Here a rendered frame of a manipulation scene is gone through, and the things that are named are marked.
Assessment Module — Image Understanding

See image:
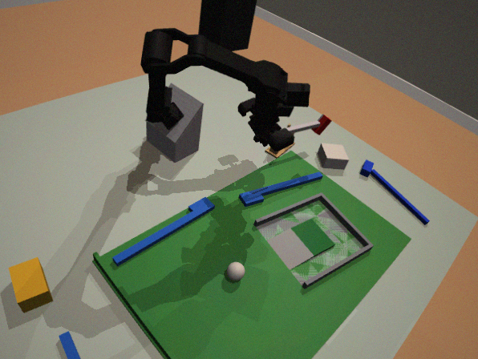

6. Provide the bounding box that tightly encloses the beige ball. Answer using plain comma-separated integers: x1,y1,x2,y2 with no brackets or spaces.
227,262,245,280

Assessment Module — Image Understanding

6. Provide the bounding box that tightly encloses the red putter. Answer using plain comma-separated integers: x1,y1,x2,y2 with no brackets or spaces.
253,114,332,143

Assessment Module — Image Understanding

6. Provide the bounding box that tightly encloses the orange block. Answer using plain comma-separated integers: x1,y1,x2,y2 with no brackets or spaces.
9,257,53,313

